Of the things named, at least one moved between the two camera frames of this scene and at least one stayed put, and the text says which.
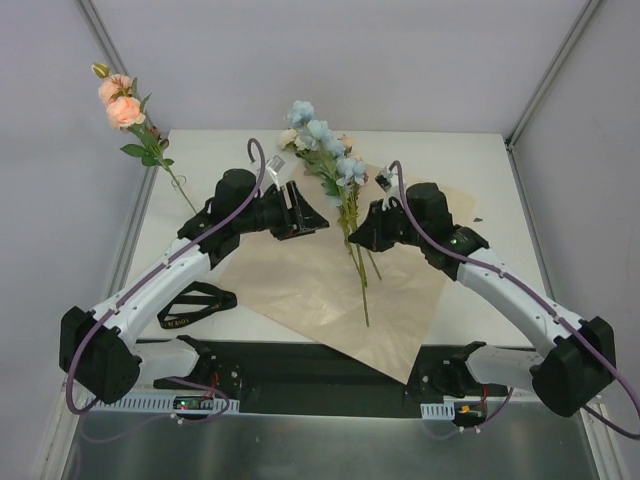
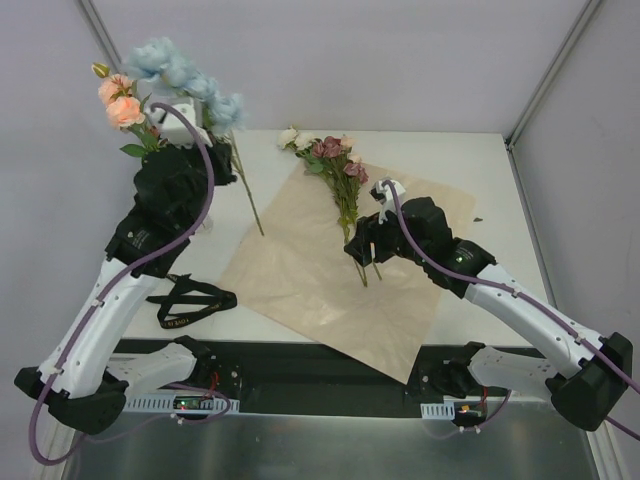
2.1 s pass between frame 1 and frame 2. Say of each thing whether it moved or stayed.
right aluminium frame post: stayed
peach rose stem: stayed
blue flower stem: moved
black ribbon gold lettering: stayed
